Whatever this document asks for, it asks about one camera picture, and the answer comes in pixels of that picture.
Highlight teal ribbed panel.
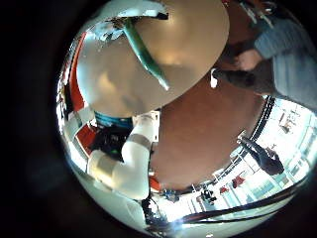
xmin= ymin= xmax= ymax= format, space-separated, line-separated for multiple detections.
xmin=93 ymin=111 xmax=135 ymax=130

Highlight black electronics box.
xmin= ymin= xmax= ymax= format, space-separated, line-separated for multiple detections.
xmin=89 ymin=127 xmax=128 ymax=162

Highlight long black cable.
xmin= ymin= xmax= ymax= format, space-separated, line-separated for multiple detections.
xmin=177 ymin=184 xmax=308 ymax=225

